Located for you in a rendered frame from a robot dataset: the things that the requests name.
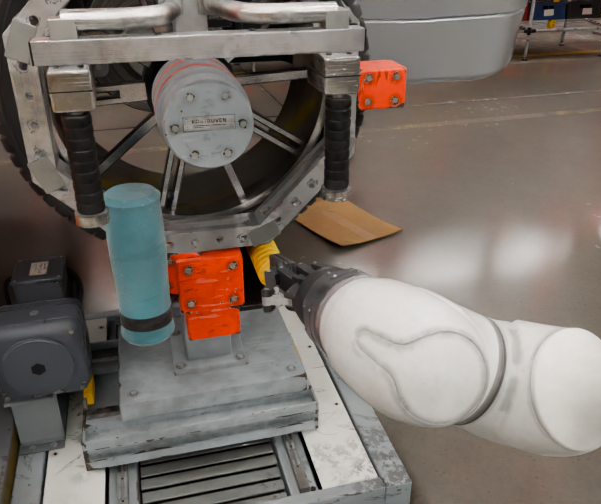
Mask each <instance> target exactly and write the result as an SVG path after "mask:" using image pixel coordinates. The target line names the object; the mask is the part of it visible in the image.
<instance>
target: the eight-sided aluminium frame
mask: <svg viewBox="0 0 601 504"><path fill-rule="evenodd" d="M69 1H70V0H29V1H28V2H27V4H26V5H25V6H24V7H23V9H22V10H21V11H20V12H19V13H18V14H17V15H16V16H15V17H14V18H13V19H12V22H11V24H10V25H9V26H8V28H7V29H6V30H5V31H4V33H3V34H2V38H3V43H4V47H5V54H4V56H5V57H7V62H8V67H9V72H10V77H11V82H12V87H13V91H14V96H15V101H16V106H17V111H18V116H19V121H20V126H21V130H22V135H23V140H24V145H25V150H26V155H27V160H28V164H27V166H28V168H29V169H30V174H31V179H32V182H33V183H35V184H36V185H38V186H39V187H41V188H42V189H44V191H45V192H46V194H51V195H52V196H54V197H55V198H57V199H58V200H60V201H61V202H63V203H64V204H66V205H67V206H69V207H70V208H72V209H73V210H75V211H76V210H77V207H76V201H75V195H74V193H75V191H74V189H73V184H72V183H73V181H72V178H71V170H70V166H69V165H68V164H67V163H65V162H64V161H62V160H61V159H60V158H59V154H58V149H57V143H56V138H55V132H54V127H53V121H52V116H51V110H50V105H49V99H48V94H47V88H46V82H45V77H44V71H43V67H35V66H32V62H31V56H30V51H29V46H28V42H29V40H30V39H31V38H37V37H41V36H42V35H43V33H44V32H45V31H46V30H47V29H48V25H47V19H48V17H49V16H58V15H59V14H60V9H64V7H65V6H66V5H67V4H68V2H69ZM33 16H36V17H37V18H38V19H35V18H34V17H33ZM347 95H350V96H351V98H352V106H351V117H350V119H351V127H350V130H351V135H350V138H349V139H350V147H349V149H350V157H349V159H350V158H351V157H352V156H353V155H354V149H355V141H356V138H355V124H356V99H357V94H347ZM325 98H326V95H324V137H323V139H322V140H321V141H320V142H319V143H318V144H317V145H316V146H315V147H314V148H313V149H312V150H311V151H310V152H309V154H308V155H307V156H306V157H305V158H304V159H303V160H302V161H301V162H300V163H299V164H298V165H297V166H296V167H295V169H294V170H293V171H292V172H291V173H290V174H289V175H288V176H287V177H286V178H285V179H284V180H283V181H282V183H281V184H280V185H279V186H278V187H277V188H276V189H275V190H274V191H273V192H272V193H271V194H270V195H269V196H268V198H267V199H266V200H265V201H264V202H263V203H262V204H261V205H260V206H259V207H258V208H257V209H256V210H255V211H254V212H252V213H242V214H232V215H223V216H213V217H204V218H194V219H185V220H175V221H165V222H163V224H164V230H165V238H166V247H167V253H192V252H201V251H209V250H218V249H226V248H235V247H244V246H252V245H253V246H254V247H256V246H258V245H261V244H269V243H270V242H271V241H272V240H273V239H274V238H275V237H276V236H278V235H280V234H281V231H282V230H283V229H284V228H285V226H286V225H287V224H288V223H289V222H290V221H291V220H292V219H293V218H294V217H295V216H296V215H297V214H298V213H299V212H300V211H301V210H302V209H303V207H304V206H305V205H306V204H307V203H308V202H309V201H310V200H311V199H312V198H313V197H314V196H315V195H316V194H317V193H318V192H319V191H320V190H321V185H322V184H324V177H325V176H324V168H325V166H324V159H325V156H324V149H325V146H324V143H325V128H326V127H325V118H326V117H325V108H326V106H325ZM167 242H172V243H171V244H167Z"/></svg>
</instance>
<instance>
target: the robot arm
mask: <svg viewBox="0 0 601 504"><path fill-rule="evenodd" d="M269 261H270V270H266V271H264V278H265V287H264V288H263V289H262V290H261V295H262V304H263V311H264V312H267V313H269V312H272V311H274V309H275V308H280V307H281V306H280V305H285V308H286V309H287V310H289V311H294V312H296V314H297V316H298V317H299V319H300V320H301V322H302V323H303V324H304V325H305V331H306V333H307V335H308V336H309V338H310V339H311V340H312V341H313V342H314V343H315V344H316V345H317V346H318V347H319V348H320V349H321V350H322V351H323V352H324V353H325V354H326V355H327V357H328V359H329V361H330V363H331V365H332V367H333V368H334V370H335V371H336V372H337V374H338V375H339V376H340V378H341V379H342V380H343V381H344V382H345V383H346V384H347V385H348V386H349V387H350V388H351V389H352V390H353V391H354V392H355V393H356V394H357V395H358V396H359V397H361V398H362V399H363V400H364V401H366V402H367V403H368V404H370V405H371V406H372V407H374V408H375V409H376V410H378V411H379V412H381V413H383V414H384V415H386V416H388V417H390V418H392V419H395V420H397V421H400V422H403V423H406V424H410V425H414V426H419V427H428V428H437V427H445V426H450V425H455V426H458V427H461V428H463V429H465V430H466V431H468V432H470V433H472V434H474V435H476V436H479V437H482V438H485V439H487V440H490V441H493V442H496V443H499V444H502V445H506V446H509V447H512V448H516V449H520V450H524V451H528V452H531V453H535V454H540V455H545V456H557V457H569V456H576V455H581V454H585V453H588V452H591V451H593V450H595V449H597V448H599V447H601V340H600V339H599V338H598V337H597V336H595V335H594V334H592V333H591V332H589V331H586V330H584V329H579V328H566V327H558V326H551V325H545V324H539V323H533V322H527V321H522V320H515V321H514V322H507V321H501V320H495V319H492V318H489V317H485V316H483V315H480V314H478V313H475V312H473V311H471V310H469V309H466V308H464V307H462V306H460V305H458V304H456V303H454V302H452V301H450V300H448V299H446V298H445V297H443V296H441V295H439V294H436V293H434V292H432V291H430V290H427V289H424V288H420V287H414V286H412V285H409V284H406V283H403V282H399V281H396V280H392V279H386V278H378V277H375V276H372V275H370V274H367V273H365V272H363V271H361V270H359V269H355V268H353V267H350V269H343V268H339V267H335V266H331V265H327V264H324V263H320V262H313V263H311V266H308V265H306V264H304V263H296V262H293V261H292V260H290V259H288V258H287V257H285V256H283V255H282V254H280V253H276V254H270V255H269ZM277 285H278V287H279V288H280V289H282V290H283V291H284V292H285V293H284V295H282V293H280V292H279V288H278V287H276V286H277Z"/></svg>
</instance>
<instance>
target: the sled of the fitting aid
mask: <svg viewBox="0 0 601 504"><path fill-rule="evenodd" d="M90 349H91V354H92V364H91V372H92V376H91V379H90V383H89V384H88V386H87V388H85V389H84V392H83V395H84V403H83V421H82V438H81V446H82V451H83V455H84V460H85V465H86V470H87V471H91V470H97V469H102V468H107V467H113V466H118V465H123V464H129V463H134V462H140V461H145V460H150V459H156V458H161V457H166V456H172V455H177V454H183V453H188V452H193V451H199V450H204V449H209V448H215V447H220V446H226V445H231V444H236V443H242V442H247V441H252V440H258V439H263V438H269V437H274V436H279V435H285V434H290V433H296V432H301V431H306V430H312V429H317V428H318V414H319V402H318V399H317V397H316V395H315V393H314V390H313V388H312V386H311V383H310V381H309V379H308V376H307V390H304V391H298V392H292V393H286V394H280V395H274V396H268V397H263V398H257V399H251V400H245V401H239V402H233V403H228V404H222V405H216V406H210V407H204V408H198V409H193V410H187V411H181V412H175V413H169V414H163V415H157V416H152V417H146V418H140V419H134V420H128V421H122V419H121V413H120V407H119V358H118V339H114V340H107V341H100V342H93V343H90Z"/></svg>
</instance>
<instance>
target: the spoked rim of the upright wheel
mask: <svg viewBox="0 0 601 504"><path fill-rule="evenodd" d="M235 58H236V57H232V58H216V59H217V60H219V61H220V62H222V63H223V64H224V65H225V66H226V67H227V68H228V70H229V71H230V72H231V73H232V74H233V76H234V77H235V78H236V79H237V81H238V82H239V83H240V85H241V86H244V85H253V84H262V83H271V82H280V81H289V80H291V81H290V86H289V90H288V93H287V96H286V99H285V102H284V104H283V107H282V109H281V111H280V113H279V115H278V117H277V118H276V120H275V122H274V121H272V120H270V119H268V118H267V117H265V116H263V115H261V114H260V113H258V112H256V111H254V110H253V109H251V110H252V113H253V119H254V120H256V121H258V122H259V123H261V124H263V125H265V126H267V127H268V128H270V129H269V130H268V131H266V130H264V129H263V128H261V127H259V126H257V125H256V124H254V128H253V132H254V133H255V134H257V135H259V136H261V137H262V138H261V140H260V141H259V142H258V143H257V144H255V145H254V146H253V147H252V148H251V149H250V150H248V151H247V152H246V153H244V154H243V155H241V156H240V157H238V158H237V159H235V160H234V161H232V162H231V163H229V164H227V165H224V166H221V167H218V168H214V169H211V170H207V171H203V172H198V173H191V174H183V173H184V168H185V162H184V161H182V160H181V159H179V158H178V161H177V167H176V172H175V174H171V173H172V168H173V162H174V157H175V154H174V153H173V152H172V150H171V149H170V147H169V146H168V150H167V156H166V161H165V167H164V172H163V173H159V172H153V171H149V170H145V169H142V168H139V167H137V166H134V165H131V164H129V163H127V162H125V161H123V160H121V159H120V158H121V157H122V156H123V155H124V154H125V153H126V152H127V151H128V150H129V149H131V148H132V147H133V146H134V145H135V144H136V143H137V142H138V141H139V140H140V139H141V138H142V137H144V136H145V135H146V134H147V133H148V132H149V131H150V130H151V129H152V128H153V127H154V126H155V125H157V122H156V117H155V113H154V108H153V103H152V82H153V81H154V80H155V77H156V75H157V73H158V72H159V70H160V69H161V68H162V66H163V65H164V64H165V63H167V62H168V61H149V62H138V63H139V64H141V65H143V66H144V67H143V72H142V79H141V80H131V81H122V82H112V83H103V84H96V89H97V94H99V93H108V92H117V91H120V94H119V95H110V96H101V97H96V107H97V106H106V105H115V104H124V103H133V102H142V101H147V103H148V105H149V107H150V109H151V110H152V112H151V113H150V114H149V115H148V116H147V117H146V118H145V119H144V120H143V121H142V122H140V123H139V124H138V125H137V126H136V127H135V128H134V129H133V130H132V131H131V132H130V133H129V134H128V135H126V136H125V137H124V138H123V139H122V140H121V141H120V142H119V143H118V144H117V145H116V146H115V147H114V148H112V149H111V150H110V151H109V152H108V151H107V150H105V149H104V148H103V147H102V146H100V145H99V144H98V143H97V142H96V141H95V142H96V145H95V147H96V149H97V158H98V162H99V167H98V168H99V169H100V175H101V177H100V179H101V182H102V189H103V190H105V191H107V190H108V189H110V188H111V187H114V186H116V185H120V184H125V183H145V184H149V185H152V186H153V187H155V188H156V189H157V190H159V191H160V193H161V196H160V204H161V211H162V217H163V221H175V220H185V219H194V218H204V217H213V216H223V215H232V214H239V213H241V212H244V211H246V210H248V209H250V208H252V207H254V206H256V205H258V204H260V203H261V202H263V201H265V200H266V199H267V198H268V196H269V195H270V194H271V193H272V192H273V191H274V190H275V189H276V188H277V187H278V186H279V185H280V184H281V183H282V181H283V180H284V179H285V178H286V177H287V176H288V175H289V174H290V173H291V172H292V171H293V170H294V169H295V167H296V166H297V165H298V164H299V163H300V162H301V161H302V160H303V159H304V158H305V157H306V156H307V155H308V154H309V152H310V151H311V150H312V149H313V148H314V147H315V145H316V143H317V141H318V139H319V136H320V134H321V132H322V129H323V126H324V94H322V93H321V92H320V91H319V90H317V89H316V88H315V87H314V86H313V85H311V84H310V83H309V82H308V81H307V65H306V64H307V54H294V55H293V64H292V68H288V69H278V70H269V71H260V72H250V73H241V74H234V71H233V69H232V66H231V64H230V63H231V62H232V61H233V60H234V59H235ZM48 68H49V66H46V67H43V71H44V77H45V82H46V88H47V94H48V99H49V105H50V110H51V116H52V121H53V127H54V132H55V138H56V143H57V149H58V153H59V155H60V156H61V158H62V159H63V161H64V162H65V163H67V164H68V165H69V159H68V155H67V148H66V143H65V136H64V132H63V127H64V126H63V125H62V120H61V116H62V113H55V112H53V110H52V105H51V99H50V94H49V88H48V82H47V77H46V73H47V70H48ZM169 189H172V190H173V191H174V200H170V199H169V196H168V194H167V191H168V190H169Z"/></svg>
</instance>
